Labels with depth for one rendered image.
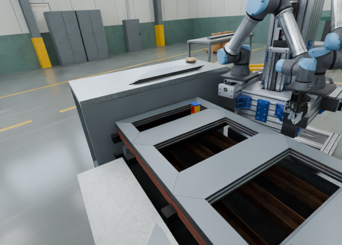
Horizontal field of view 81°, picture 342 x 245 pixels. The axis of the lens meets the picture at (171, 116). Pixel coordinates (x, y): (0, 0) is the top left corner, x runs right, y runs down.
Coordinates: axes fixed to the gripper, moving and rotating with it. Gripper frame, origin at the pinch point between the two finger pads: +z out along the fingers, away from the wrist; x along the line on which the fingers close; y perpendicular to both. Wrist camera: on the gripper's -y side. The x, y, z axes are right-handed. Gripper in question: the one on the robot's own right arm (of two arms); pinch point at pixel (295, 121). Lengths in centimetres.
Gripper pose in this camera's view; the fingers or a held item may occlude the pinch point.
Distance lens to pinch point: 134.2
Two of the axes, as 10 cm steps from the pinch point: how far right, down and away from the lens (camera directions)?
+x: 5.2, 3.5, -7.7
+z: 0.7, 8.9, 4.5
